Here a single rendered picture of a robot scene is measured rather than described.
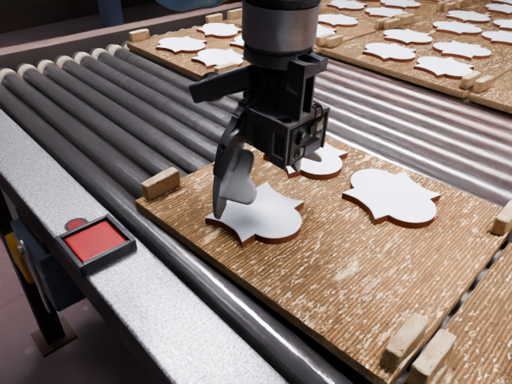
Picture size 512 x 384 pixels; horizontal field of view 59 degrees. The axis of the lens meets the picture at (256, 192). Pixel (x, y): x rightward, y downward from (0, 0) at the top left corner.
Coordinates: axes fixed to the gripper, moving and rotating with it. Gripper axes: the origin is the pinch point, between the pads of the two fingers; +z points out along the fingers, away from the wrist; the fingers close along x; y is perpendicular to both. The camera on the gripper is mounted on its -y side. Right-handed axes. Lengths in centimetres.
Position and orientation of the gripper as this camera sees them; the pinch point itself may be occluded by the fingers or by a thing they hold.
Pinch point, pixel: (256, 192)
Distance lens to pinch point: 58.9
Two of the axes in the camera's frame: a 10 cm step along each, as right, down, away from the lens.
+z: -0.4, 8.0, 6.0
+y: 7.1, 4.4, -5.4
